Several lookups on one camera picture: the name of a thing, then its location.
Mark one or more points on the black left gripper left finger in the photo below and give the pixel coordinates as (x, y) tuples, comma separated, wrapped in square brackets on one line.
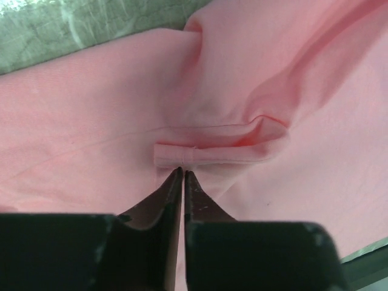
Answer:
[(148, 212)]

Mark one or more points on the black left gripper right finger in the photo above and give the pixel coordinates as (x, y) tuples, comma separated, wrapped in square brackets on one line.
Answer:
[(199, 206)]

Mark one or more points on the pink t shirt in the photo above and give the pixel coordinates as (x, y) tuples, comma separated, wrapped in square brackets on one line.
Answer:
[(279, 107)]

